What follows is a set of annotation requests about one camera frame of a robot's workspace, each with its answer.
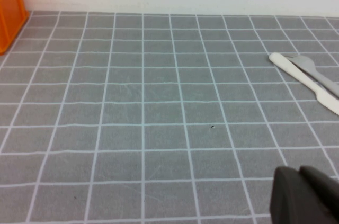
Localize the orange plastic cutlery holder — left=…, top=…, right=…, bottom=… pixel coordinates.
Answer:
left=0, top=0, right=30, bottom=56

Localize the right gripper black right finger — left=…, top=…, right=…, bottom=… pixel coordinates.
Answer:
left=299, top=165, right=339, bottom=224

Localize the grey plastic fork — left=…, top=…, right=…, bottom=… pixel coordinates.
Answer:
left=284, top=55, right=339, bottom=99

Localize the grey white-grid tablecloth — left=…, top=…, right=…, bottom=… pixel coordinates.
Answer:
left=0, top=10, right=339, bottom=224

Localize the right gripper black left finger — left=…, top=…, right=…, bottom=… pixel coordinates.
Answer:
left=269, top=166, right=335, bottom=224

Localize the white plastic knife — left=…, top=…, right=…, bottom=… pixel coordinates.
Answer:
left=269, top=52, right=339, bottom=116

